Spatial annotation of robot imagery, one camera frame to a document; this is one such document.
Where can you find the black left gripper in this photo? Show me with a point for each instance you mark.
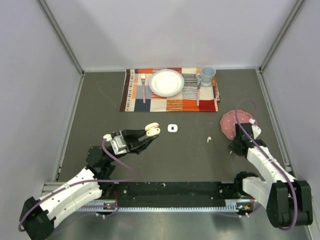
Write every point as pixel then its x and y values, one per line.
pixel 133 144

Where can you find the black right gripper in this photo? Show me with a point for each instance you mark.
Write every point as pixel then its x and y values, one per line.
pixel 233 148

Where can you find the beige case with black oval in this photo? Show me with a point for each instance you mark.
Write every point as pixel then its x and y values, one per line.
pixel 152 129

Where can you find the white glossy charging case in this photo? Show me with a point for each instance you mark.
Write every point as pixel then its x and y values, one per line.
pixel 172 128

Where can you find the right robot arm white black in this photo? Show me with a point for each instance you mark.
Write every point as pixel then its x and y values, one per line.
pixel 287 201

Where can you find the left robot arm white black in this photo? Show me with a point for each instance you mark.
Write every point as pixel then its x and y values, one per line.
pixel 39 217

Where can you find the pink dotted plate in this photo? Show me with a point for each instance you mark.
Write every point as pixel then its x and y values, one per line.
pixel 228 122

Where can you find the multicoloured patchwork placemat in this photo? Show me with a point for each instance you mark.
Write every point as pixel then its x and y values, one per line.
pixel 185 101

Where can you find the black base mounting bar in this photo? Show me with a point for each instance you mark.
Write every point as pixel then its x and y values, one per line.
pixel 173 194

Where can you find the white plate with blue rim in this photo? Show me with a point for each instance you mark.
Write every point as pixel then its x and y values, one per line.
pixel 166 83

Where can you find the light blue mug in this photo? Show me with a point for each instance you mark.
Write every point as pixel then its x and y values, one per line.
pixel 206 75

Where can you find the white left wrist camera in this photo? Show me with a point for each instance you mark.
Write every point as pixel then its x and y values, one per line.
pixel 117 143

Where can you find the pink handled metal fork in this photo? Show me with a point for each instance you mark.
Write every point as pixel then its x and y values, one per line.
pixel 143 81

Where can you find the pink handled knife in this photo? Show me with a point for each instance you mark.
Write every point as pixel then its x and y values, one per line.
pixel 198 94

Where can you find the grey slotted cable duct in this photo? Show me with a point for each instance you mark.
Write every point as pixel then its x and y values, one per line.
pixel 227 207

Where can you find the aluminium frame post right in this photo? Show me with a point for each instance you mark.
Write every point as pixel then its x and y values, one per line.
pixel 283 31

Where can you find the aluminium frame post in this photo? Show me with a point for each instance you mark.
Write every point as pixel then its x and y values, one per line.
pixel 60 35
pixel 283 31

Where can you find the aluminium frame post left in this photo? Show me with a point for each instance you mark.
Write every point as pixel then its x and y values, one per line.
pixel 60 35

